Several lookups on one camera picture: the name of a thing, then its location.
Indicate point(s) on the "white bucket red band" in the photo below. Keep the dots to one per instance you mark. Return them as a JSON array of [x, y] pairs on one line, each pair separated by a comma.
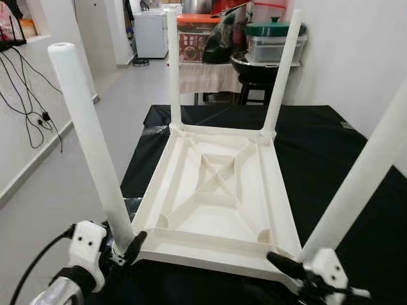
[[267, 11]]

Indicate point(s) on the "black bag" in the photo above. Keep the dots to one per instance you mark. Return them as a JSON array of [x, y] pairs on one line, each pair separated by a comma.
[[222, 44]]

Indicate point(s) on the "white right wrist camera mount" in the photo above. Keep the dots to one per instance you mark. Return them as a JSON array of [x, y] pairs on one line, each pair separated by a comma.
[[327, 270]]

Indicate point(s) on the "small grey tape strip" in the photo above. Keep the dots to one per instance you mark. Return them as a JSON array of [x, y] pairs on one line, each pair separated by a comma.
[[346, 125]]

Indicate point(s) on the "white plastic children table top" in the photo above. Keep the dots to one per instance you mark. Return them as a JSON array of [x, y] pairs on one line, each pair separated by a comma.
[[216, 222]]

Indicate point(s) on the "beige table cloth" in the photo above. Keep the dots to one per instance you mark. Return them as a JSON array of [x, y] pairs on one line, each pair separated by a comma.
[[210, 77]]

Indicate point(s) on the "black wall plug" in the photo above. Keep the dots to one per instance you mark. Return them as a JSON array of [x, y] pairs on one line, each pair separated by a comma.
[[44, 117]]

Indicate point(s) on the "green lid clear container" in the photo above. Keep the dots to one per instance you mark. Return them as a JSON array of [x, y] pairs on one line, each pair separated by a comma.
[[267, 44]]

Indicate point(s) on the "black tablecloth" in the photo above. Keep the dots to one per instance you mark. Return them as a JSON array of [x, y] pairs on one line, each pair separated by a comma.
[[318, 146]]

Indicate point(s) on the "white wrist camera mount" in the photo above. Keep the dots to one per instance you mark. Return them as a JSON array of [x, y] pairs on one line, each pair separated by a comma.
[[88, 241], [327, 270]]

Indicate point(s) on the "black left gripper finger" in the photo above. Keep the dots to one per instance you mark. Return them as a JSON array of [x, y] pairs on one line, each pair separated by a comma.
[[135, 246]]

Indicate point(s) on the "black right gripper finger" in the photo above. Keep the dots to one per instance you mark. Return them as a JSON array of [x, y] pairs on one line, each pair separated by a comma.
[[286, 264]]

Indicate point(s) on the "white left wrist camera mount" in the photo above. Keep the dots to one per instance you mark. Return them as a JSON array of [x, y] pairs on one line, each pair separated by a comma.
[[88, 241]]

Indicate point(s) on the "orange lid storage box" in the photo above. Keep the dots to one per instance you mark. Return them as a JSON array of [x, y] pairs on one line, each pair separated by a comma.
[[197, 41]]

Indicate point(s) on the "black wok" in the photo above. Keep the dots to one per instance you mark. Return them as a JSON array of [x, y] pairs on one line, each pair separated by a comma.
[[254, 67]]

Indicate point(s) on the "white fridge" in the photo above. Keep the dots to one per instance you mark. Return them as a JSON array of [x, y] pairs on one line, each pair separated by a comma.
[[151, 35]]

